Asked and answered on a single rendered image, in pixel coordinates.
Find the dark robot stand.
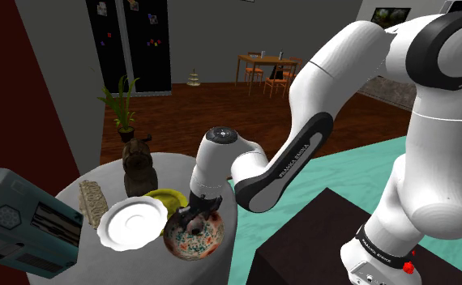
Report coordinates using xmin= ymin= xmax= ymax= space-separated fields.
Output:
xmin=246 ymin=187 xmax=462 ymax=285

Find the small white tiered stand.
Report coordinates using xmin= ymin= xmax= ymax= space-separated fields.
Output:
xmin=186 ymin=68 xmax=202 ymax=87

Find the orange wooden chair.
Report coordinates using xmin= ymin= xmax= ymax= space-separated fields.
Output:
xmin=244 ymin=51 xmax=265 ymax=86
xmin=282 ymin=57 xmax=304 ymax=83
xmin=263 ymin=64 xmax=292 ymax=100

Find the yellow-green plate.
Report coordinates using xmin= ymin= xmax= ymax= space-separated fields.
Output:
xmin=143 ymin=188 xmax=190 ymax=235

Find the teal rug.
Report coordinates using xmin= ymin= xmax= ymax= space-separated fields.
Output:
xmin=226 ymin=135 xmax=462 ymax=285

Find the green potted plant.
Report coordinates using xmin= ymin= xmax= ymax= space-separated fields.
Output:
xmin=97 ymin=74 xmax=141 ymax=143

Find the beige textured flat block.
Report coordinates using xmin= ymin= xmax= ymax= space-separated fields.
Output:
xmin=78 ymin=180 xmax=110 ymax=230

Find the teal toaster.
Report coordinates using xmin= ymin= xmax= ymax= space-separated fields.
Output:
xmin=0 ymin=166 xmax=84 ymax=279

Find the wooden dining table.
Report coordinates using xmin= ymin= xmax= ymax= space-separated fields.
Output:
xmin=234 ymin=50 xmax=299 ymax=96

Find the round grey table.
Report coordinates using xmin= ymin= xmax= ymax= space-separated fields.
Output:
xmin=27 ymin=152 xmax=239 ymax=285

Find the framed wall picture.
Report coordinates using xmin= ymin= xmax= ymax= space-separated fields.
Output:
xmin=370 ymin=6 xmax=412 ymax=30

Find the white scalloped plate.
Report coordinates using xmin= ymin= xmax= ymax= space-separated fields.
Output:
xmin=96 ymin=196 xmax=169 ymax=252

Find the black refrigerator with magnets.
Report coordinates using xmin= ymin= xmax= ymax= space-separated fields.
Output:
xmin=85 ymin=0 xmax=173 ymax=98

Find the speckled red and teal bowl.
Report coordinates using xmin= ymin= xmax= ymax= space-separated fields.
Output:
xmin=162 ymin=206 xmax=226 ymax=262

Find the brown coffee grinder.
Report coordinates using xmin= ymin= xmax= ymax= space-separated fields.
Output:
xmin=121 ymin=134 xmax=159 ymax=198

